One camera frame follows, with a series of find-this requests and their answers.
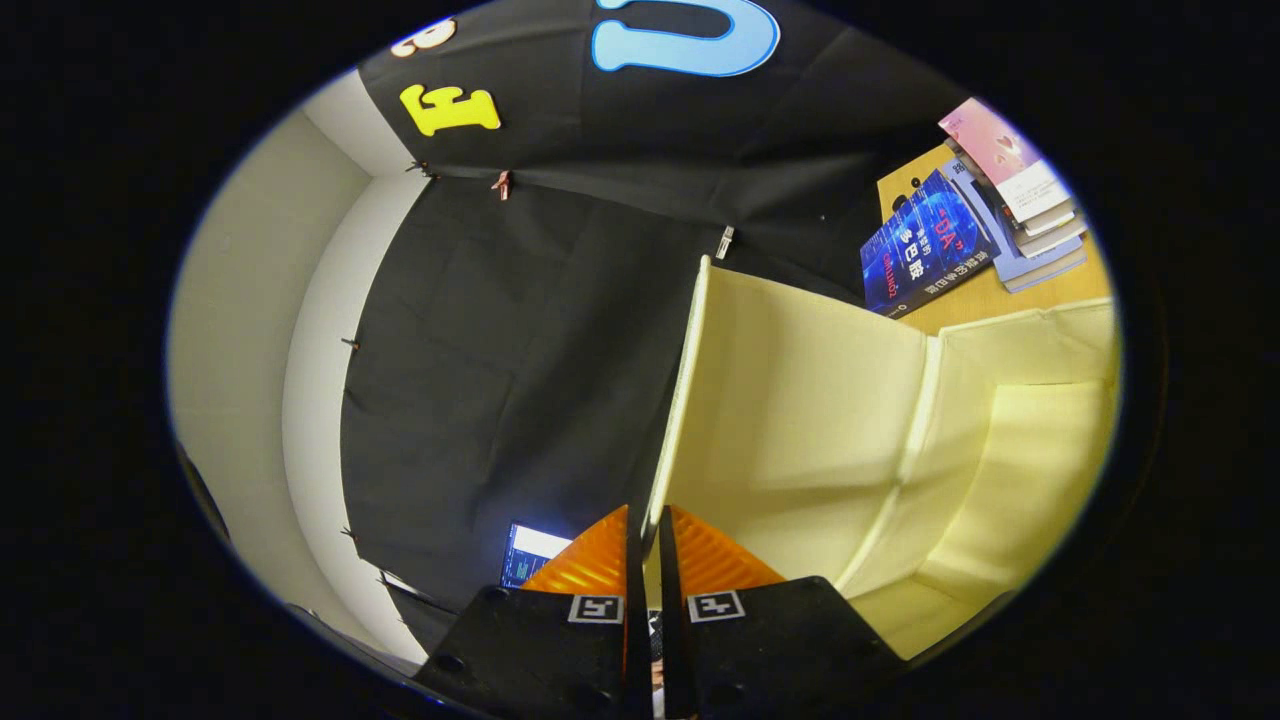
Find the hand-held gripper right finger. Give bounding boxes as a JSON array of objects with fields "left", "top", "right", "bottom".
[{"left": 657, "top": 503, "right": 909, "bottom": 720}]

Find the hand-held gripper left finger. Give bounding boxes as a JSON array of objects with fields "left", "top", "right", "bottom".
[{"left": 413, "top": 503, "right": 656, "bottom": 720}]

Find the green fabric storage box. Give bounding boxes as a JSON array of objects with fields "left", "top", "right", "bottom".
[{"left": 645, "top": 255, "right": 1121, "bottom": 661}]

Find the lit computer screen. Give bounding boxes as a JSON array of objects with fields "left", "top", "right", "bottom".
[{"left": 500, "top": 522, "right": 576, "bottom": 589}]

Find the blue cover book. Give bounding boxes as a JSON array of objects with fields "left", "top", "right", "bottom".
[{"left": 860, "top": 168, "right": 1002, "bottom": 320}]

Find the pale blue book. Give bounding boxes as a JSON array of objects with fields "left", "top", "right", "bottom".
[{"left": 945, "top": 160, "right": 1089, "bottom": 294}]

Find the white edged book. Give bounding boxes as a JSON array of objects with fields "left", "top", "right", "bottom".
[{"left": 985, "top": 195, "right": 1087, "bottom": 259}]

